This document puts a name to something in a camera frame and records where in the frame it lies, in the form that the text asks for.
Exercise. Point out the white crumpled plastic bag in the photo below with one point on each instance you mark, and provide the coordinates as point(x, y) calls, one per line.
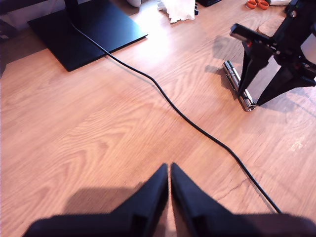
point(179, 10)

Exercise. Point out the metallic laser pointer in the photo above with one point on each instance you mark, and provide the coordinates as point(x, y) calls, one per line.
point(233, 76)

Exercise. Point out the round cork coaster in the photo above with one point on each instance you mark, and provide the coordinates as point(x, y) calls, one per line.
point(267, 26)

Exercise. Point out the large black Huawei monitor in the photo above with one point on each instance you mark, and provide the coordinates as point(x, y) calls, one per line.
point(93, 32)

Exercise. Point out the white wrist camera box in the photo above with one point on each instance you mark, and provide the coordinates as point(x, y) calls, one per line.
point(309, 49)

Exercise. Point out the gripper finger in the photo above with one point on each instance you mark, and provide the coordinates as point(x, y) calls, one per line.
point(150, 197)
point(187, 197)
point(288, 79)
point(250, 64)

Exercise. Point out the black wallet case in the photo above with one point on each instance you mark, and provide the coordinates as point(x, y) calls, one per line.
point(209, 2)

